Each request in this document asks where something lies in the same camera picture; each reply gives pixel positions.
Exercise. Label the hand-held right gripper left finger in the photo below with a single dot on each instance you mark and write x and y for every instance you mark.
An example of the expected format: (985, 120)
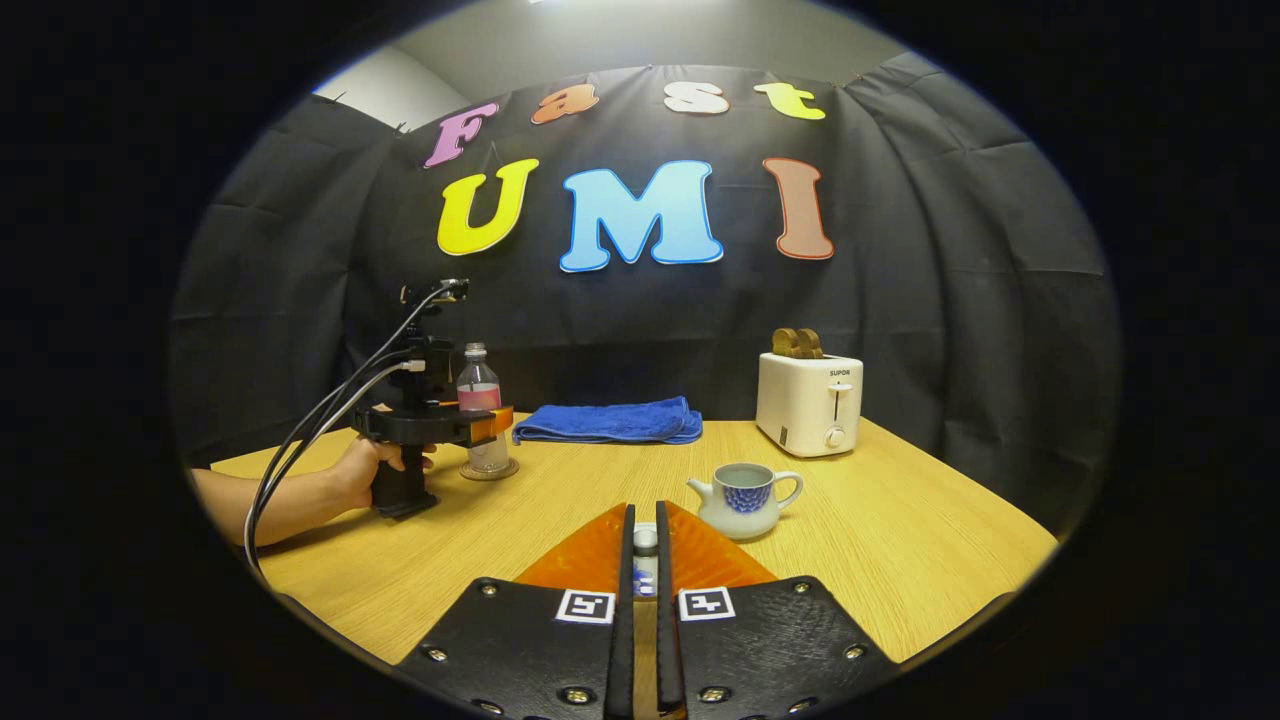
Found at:
(622, 660)

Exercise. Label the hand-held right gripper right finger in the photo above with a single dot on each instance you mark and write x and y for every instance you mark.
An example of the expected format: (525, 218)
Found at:
(668, 660)

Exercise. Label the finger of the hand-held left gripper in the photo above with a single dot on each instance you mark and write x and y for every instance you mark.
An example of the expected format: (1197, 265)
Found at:
(458, 428)

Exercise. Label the clear plastic water bottle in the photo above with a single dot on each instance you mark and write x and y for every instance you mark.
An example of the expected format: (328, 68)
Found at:
(478, 385)

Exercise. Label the round beige coaster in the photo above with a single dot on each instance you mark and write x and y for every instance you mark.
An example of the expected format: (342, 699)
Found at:
(490, 472)

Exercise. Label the white teacup lid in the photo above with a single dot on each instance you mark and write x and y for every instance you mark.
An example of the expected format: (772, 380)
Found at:
(645, 540)

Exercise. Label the blue folded towel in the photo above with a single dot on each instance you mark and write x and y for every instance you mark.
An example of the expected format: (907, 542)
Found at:
(610, 422)

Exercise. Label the white toaster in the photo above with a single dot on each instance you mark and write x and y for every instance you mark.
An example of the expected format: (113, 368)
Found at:
(805, 405)

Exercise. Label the brown bread slice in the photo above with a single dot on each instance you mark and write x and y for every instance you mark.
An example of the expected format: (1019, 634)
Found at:
(810, 343)
(785, 343)

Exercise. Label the black backdrop cloth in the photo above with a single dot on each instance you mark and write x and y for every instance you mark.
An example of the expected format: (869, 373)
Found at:
(950, 280)

